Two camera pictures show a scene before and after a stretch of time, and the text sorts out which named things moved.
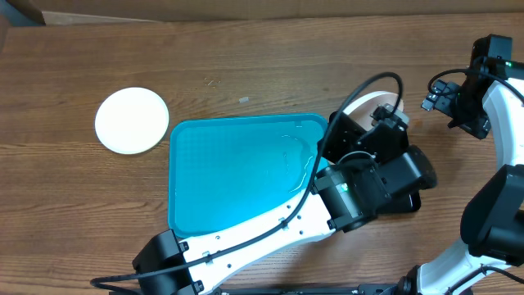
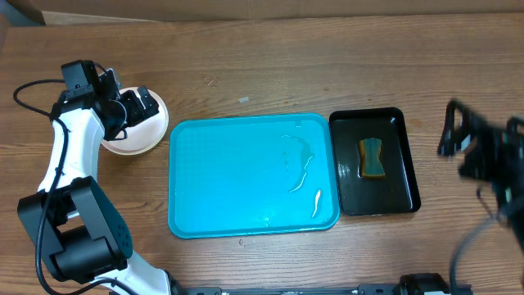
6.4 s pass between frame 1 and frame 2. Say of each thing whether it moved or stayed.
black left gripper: moved
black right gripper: moved
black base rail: stayed
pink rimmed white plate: moved
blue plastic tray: stayed
